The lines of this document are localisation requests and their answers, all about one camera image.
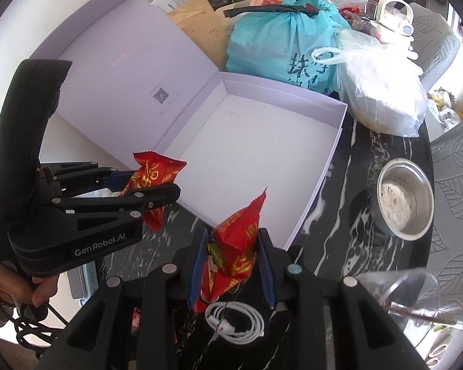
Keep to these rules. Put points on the large white flat box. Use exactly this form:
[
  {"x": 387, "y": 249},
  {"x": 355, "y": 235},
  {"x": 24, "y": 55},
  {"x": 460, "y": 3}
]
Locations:
[{"x": 63, "y": 143}]

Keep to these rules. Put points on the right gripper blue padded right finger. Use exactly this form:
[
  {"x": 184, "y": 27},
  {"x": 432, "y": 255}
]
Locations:
[{"x": 364, "y": 335}]

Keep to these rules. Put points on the red gold candy packet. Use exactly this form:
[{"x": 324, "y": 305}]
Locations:
[{"x": 155, "y": 169}]

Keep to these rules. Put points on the white electric kettle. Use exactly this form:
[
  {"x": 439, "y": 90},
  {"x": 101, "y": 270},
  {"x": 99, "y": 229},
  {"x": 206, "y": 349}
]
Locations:
[{"x": 393, "y": 26}]

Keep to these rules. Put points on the red cartoon candy packet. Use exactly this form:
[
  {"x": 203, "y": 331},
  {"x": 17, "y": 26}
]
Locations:
[{"x": 230, "y": 254}]

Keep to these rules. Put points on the light blue power bank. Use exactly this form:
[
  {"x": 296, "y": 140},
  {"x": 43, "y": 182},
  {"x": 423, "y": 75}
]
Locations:
[{"x": 83, "y": 281}]

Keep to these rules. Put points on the white plastic bag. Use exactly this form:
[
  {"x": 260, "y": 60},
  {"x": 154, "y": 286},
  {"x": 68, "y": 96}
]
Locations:
[{"x": 379, "y": 82}]

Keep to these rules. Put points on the open lavender gift box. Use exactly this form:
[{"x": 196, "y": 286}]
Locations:
[{"x": 137, "y": 82}]

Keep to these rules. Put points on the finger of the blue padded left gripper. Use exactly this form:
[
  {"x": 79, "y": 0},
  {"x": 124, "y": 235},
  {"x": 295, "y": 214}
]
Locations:
[{"x": 78, "y": 178}]

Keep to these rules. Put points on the person's left hand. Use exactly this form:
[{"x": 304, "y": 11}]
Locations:
[{"x": 13, "y": 288}]

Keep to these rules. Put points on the teal plastic bag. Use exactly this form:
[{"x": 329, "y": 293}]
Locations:
[{"x": 278, "y": 45}]

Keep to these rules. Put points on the clear glass mug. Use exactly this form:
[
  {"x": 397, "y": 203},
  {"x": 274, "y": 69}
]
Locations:
[{"x": 415, "y": 288}]

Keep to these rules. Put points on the copper stirring stick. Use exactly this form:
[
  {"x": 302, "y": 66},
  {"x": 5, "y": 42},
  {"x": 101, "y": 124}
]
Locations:
[{"x": 404, "y": 311}]

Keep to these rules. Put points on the grey leaf pattern chair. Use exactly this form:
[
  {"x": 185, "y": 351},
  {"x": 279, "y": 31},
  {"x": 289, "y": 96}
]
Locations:
[{"x": 447, "y": 232}]

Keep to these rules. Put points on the black long clip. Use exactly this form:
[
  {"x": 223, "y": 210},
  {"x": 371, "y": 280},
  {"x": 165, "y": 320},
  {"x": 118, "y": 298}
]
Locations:
[{"x": 266, "y": 6}]

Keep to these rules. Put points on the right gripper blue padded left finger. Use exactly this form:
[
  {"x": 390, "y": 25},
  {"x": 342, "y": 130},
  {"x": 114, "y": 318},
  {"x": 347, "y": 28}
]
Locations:
[{"x": 131, "y": 323}]

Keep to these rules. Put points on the brown paper envelope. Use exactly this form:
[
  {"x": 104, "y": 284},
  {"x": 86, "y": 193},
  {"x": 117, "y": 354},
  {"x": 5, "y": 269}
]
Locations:
[{"x": 199, "y": 21}]

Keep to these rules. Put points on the stainless steel strainer bowl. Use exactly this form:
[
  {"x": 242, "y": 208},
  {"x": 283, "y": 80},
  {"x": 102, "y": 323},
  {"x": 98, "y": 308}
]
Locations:
[{"x": 402, "y": 200}]

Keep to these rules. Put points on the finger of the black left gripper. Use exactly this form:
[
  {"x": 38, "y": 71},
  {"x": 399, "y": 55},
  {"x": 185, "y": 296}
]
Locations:
[{"x": 73, "y": 204}]

